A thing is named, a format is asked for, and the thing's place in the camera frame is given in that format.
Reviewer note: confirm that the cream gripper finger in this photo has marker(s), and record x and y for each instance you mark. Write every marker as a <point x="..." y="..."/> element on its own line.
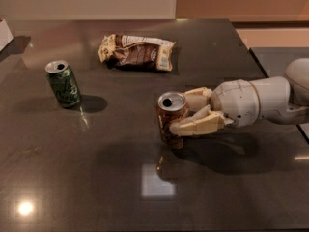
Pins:
<point x="198" y="98"/>
<point x="205" y="121"/>

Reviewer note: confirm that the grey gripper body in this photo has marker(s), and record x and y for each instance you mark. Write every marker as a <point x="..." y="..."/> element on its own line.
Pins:
<point x="238" y="101"/>

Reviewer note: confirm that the orange soda can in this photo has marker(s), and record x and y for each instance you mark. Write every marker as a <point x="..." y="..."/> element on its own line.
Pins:
<point x="171" y="107"/>

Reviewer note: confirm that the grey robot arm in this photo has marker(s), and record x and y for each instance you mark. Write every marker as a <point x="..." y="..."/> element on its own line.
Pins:
<point x="282" y="100"/>

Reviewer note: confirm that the green soda can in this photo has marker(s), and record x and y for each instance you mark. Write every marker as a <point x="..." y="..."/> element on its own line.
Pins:
<point x="63" y="84"/>

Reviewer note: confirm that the brown chip bag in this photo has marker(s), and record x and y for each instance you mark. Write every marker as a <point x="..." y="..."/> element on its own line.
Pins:
<point x="127" y="51"/>

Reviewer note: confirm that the white box at left edge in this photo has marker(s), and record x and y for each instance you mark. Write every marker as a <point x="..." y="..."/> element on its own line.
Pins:
<point x="6" y="35"/>

